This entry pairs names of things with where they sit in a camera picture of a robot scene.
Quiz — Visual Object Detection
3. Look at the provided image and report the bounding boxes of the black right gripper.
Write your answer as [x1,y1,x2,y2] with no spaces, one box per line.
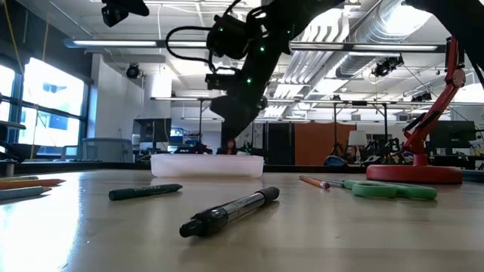
[209,94,268,154]

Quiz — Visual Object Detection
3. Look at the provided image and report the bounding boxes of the black marker with clear barrel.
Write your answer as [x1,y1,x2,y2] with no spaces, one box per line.
[178,186,281,239]

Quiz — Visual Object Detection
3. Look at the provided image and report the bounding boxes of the orange pencil with pink eraser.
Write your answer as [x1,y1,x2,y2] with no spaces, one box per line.
[298,175,331,190]

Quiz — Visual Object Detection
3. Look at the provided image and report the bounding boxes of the dark green crayon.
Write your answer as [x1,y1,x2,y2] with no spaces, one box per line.
[108,183,184,202]

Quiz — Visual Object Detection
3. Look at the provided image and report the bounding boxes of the green-handled scissors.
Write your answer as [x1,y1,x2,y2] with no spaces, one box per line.
[323,178,439,201]

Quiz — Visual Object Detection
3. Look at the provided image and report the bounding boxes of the white translucent plastic box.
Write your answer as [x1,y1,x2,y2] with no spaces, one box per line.
[150,153,265,179]

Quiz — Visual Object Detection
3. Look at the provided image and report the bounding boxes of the person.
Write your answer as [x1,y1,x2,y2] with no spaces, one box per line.
[216,138,238,156]

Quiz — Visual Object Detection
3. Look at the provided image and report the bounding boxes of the dark computer monitor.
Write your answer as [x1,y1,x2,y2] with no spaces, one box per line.
[132,117,172,144]

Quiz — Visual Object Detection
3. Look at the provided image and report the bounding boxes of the orange partition panel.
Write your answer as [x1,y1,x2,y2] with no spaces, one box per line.
[294,122,357,166]

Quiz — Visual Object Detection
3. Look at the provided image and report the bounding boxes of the blue chair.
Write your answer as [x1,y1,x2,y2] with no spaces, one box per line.
[323,155,347,168]

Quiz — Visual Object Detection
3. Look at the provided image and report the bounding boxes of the grey cabinet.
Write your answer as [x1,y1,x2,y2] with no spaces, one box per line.
[81,137,134,163]

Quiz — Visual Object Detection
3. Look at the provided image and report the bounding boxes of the white lampshade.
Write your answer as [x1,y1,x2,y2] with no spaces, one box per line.
[347,130,369,147]

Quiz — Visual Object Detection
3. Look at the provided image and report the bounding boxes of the long ceiling light bar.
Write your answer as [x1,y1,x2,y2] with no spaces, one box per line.
[63,38,448,53]

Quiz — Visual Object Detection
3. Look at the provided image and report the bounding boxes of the dark far counter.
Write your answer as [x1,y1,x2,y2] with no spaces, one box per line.
[0,160,368,175]

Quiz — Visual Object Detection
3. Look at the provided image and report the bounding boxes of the large bright window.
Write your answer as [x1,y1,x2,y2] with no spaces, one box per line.
[17,57,86,156]

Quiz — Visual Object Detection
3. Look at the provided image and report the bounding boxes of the red desk lamp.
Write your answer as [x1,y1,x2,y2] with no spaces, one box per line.
[365,36,468,185]

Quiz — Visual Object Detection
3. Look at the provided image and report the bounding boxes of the dark wide monitor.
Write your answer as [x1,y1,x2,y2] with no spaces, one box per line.
[428,120,478,149]

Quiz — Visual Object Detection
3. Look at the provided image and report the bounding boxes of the narrow bright window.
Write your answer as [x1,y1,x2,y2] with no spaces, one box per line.
[0,63,16,122]

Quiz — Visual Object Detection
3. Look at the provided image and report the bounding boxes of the blue bin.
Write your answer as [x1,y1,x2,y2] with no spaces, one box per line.
[460,168,484,184]

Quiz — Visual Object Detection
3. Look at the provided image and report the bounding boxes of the black workstation frame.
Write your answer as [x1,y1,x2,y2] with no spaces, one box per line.
[150,96,390,159]

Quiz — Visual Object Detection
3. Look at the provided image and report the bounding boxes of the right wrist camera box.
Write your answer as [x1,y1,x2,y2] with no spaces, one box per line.
[205,72,243,91]

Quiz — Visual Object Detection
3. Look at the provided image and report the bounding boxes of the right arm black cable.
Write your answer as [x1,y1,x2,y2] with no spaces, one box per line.
[165,25,228,75]

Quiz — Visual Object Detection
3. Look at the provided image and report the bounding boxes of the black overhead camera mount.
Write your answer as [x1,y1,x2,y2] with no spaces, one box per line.
[371,54,405,79]

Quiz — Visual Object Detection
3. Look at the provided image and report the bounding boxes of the silver ventilation duct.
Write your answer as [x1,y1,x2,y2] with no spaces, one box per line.
[334,0,434,79]

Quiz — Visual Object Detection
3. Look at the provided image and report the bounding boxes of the black equipment bracket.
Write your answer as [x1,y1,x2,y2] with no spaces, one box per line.
[0,120,28,164]

